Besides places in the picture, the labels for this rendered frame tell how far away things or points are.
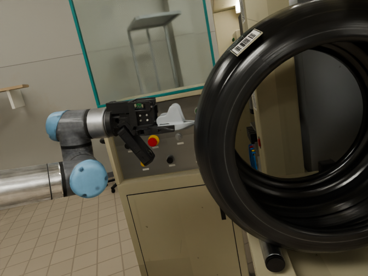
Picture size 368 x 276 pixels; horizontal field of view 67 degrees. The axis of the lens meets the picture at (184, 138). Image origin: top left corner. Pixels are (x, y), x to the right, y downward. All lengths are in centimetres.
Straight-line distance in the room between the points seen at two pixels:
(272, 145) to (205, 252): 71
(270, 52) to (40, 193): 51
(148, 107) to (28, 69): 371
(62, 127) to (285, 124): 67
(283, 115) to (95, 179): 63
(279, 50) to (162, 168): 92
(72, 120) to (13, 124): 368
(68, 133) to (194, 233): 88
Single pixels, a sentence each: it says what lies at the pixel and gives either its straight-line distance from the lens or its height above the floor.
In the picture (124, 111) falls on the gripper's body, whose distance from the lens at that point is 68.
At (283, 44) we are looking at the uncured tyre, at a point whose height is 138.
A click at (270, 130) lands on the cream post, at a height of 112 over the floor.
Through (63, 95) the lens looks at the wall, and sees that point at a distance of 423.
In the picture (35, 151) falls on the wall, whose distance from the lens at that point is 440.
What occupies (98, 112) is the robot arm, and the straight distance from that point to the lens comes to 70.
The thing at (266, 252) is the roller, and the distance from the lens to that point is 73.
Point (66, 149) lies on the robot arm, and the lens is 73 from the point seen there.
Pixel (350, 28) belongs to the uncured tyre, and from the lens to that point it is 59.
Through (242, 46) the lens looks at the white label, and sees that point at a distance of 55.
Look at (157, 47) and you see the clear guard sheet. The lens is 123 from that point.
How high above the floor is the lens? 137
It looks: 14 degrees down
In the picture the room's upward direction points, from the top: 11 degrees counter-clockwise
